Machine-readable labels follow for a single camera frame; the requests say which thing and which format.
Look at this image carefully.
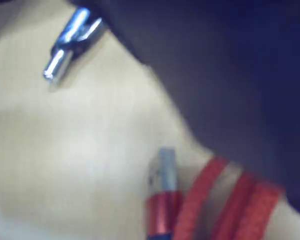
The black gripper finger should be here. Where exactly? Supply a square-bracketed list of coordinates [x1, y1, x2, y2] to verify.
[67, 0, 300, 218]
[42, 6, 104, 85]

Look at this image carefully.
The red braided charging cable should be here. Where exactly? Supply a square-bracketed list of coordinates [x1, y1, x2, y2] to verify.
[145, 147, 286, 240]

